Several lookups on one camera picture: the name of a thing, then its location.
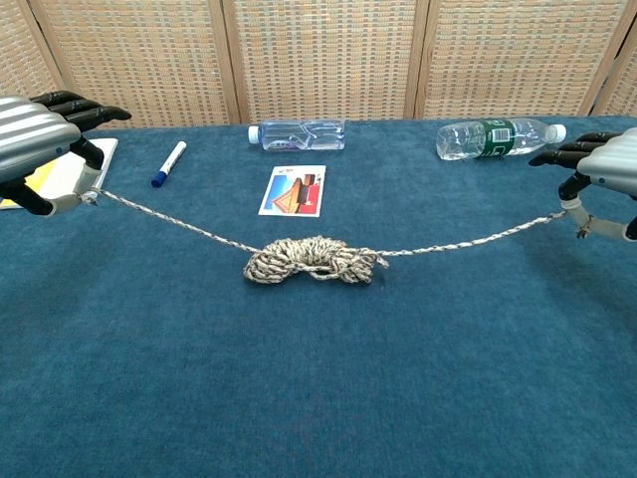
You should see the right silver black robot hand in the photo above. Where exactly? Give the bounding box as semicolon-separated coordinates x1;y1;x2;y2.
528;127;637;244

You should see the round water bottle green label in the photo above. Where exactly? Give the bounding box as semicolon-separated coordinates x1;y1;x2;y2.
435;118;567;162

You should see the yellow and white booklet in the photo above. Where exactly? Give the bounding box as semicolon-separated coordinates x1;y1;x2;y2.
0;137;119;210

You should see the white marker with blue cap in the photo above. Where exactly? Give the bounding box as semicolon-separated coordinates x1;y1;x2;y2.
150;140;188;189

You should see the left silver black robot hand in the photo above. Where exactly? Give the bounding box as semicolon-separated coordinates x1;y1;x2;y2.
0;90;133;217

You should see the woven bamboo screen panel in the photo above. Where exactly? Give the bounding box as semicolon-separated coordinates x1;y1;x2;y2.
412;0;637;120
213;0;432;123
17;0;240;130
591;29;637;119
0;0;64;101

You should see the beige speckled braided rope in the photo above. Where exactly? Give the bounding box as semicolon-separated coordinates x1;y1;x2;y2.
82;188;593;286

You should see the blue felt table cover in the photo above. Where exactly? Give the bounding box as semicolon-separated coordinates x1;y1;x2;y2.
0;115;637;478

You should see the picture card with red building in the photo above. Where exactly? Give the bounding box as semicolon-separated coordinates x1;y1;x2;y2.
258;164;327;218

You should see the square clear water bottle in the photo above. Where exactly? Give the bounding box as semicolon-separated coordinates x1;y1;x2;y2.
247;119;346;152

